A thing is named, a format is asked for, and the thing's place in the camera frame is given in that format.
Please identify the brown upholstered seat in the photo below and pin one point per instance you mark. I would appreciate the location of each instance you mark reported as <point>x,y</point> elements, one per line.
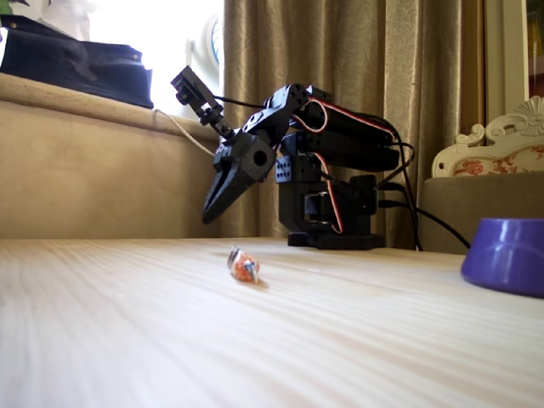
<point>450,204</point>

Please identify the white ornate floral chair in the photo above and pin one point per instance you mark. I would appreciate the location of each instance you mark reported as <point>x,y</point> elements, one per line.
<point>510,136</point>

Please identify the beige sofa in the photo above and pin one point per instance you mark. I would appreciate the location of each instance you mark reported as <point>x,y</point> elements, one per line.
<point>98,178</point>

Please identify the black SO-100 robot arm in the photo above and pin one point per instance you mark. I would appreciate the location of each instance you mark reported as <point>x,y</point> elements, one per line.
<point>353,140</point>

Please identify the black bag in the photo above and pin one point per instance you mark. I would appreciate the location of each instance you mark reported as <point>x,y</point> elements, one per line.
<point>72,68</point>

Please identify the black webcam on gripper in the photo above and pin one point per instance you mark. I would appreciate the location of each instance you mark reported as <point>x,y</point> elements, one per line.
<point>188,83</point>

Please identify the white round window ornament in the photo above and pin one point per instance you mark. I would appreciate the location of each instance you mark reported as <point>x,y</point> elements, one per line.
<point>212,47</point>

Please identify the purple plastic bowl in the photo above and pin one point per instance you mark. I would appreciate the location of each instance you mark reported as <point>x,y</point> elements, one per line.
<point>506,259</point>

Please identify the beige patterned curtain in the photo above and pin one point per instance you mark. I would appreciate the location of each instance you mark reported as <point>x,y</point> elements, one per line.
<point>340,51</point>

